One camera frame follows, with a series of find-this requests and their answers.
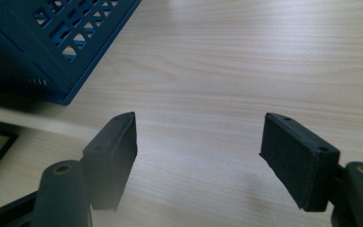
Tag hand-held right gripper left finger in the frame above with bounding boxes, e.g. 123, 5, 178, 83
80, 111, 139, 212

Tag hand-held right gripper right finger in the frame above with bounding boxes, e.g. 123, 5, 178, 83
258, 112, 341, 213

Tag blue plastic file rack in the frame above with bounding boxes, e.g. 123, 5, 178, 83
0, 0, 143, 106

